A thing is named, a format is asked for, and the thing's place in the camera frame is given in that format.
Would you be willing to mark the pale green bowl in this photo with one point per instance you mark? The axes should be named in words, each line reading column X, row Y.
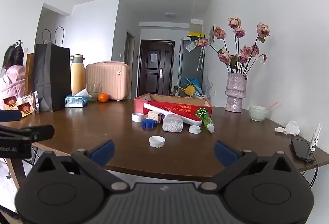
column 257, row 113

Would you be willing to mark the blue tissue pack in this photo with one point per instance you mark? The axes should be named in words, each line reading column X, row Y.
column 74, row 102

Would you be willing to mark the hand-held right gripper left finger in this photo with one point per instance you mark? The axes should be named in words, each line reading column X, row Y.
column 104, row 153

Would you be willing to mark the large ribbed white lid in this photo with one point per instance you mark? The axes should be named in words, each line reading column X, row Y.
column 156, row 142

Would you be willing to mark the black paper bag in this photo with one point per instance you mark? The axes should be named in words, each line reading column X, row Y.
column 51, row 77

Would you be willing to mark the green vegetable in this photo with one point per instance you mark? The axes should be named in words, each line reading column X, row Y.
column 208, row 125

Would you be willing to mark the yellow plastic item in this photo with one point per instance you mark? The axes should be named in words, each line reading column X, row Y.
column 189, row 89

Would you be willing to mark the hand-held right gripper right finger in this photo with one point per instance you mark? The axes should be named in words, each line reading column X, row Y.
column 226, row 153

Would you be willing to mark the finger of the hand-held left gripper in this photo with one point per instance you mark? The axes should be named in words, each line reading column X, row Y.
column 38, row 132
column 10, row 116

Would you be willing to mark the crumpled white tissue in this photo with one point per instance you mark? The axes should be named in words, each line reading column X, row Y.
column 290, row 128

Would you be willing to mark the yellow box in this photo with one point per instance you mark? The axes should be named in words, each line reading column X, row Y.
column 196, row 34

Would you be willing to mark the red white package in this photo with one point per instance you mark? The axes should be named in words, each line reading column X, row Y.
column 177, row 116

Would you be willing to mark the yellow thermos bottle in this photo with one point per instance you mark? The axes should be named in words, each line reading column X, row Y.
column 77, row 77

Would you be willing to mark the clear container of white beads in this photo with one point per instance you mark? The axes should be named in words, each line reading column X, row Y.
column 172, row 125

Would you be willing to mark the white square jar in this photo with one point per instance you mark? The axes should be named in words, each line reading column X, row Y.
column 153, row 115

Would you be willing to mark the silver foil packet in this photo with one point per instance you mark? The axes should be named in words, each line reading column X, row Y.
column 36, row 101

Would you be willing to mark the grey interior door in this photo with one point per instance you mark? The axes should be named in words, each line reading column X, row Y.
column 129, row 46

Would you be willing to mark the pale lavender bunch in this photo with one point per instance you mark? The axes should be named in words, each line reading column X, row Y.
column 208, row 85

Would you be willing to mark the pink textured vase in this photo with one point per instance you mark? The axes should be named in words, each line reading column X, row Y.
column 235, row 92

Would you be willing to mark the red cardboard box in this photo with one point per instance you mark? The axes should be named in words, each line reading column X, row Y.
column 140, row 105

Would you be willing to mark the dark brown entrance door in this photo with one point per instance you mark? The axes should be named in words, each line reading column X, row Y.
column 154, row 77

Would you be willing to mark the dried pink rose bouquet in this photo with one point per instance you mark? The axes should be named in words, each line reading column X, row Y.
column 246, row 51

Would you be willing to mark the clear glass cup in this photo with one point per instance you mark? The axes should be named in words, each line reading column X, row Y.
column 93, row 91

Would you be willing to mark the small white spray bottle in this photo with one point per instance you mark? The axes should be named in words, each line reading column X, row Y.
column 314, row 141

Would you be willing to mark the pink spoon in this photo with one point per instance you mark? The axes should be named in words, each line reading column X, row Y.
column 273, row 104

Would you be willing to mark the pink hard-shell suitcase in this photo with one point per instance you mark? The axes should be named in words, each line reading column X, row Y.
column 108, row 80

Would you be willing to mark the brown paper bag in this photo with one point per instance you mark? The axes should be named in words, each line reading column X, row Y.
column 29, row 74

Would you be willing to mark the wall poster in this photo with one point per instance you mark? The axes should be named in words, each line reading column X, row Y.
column 212, row 33

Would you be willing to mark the clear folded umbrella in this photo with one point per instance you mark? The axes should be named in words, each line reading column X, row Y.
column 201, row 59

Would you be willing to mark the blue lid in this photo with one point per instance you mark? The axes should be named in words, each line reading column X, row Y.
column 149, row 124

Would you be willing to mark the round ceiling lamp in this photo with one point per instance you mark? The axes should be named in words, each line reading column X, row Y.
column 170, row 15

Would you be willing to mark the white paper sheet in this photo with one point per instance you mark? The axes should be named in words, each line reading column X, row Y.
column 190, row 47

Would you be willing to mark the grey refrigerator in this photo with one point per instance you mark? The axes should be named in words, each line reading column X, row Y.
column 189, row 69

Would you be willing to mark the blue plastic bag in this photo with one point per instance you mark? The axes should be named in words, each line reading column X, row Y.
column 191, row 80

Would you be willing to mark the orange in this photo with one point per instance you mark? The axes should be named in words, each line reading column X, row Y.
column 103, row 97

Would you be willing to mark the red and yellow snack packet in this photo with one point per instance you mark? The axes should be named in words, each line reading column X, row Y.
column 10, row 103
column 25, row 108

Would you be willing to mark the black smartphone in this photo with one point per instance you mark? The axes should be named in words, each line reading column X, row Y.
column 300, row 149

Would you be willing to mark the small white tape roll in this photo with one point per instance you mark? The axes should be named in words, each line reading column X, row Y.
column 133, row 118

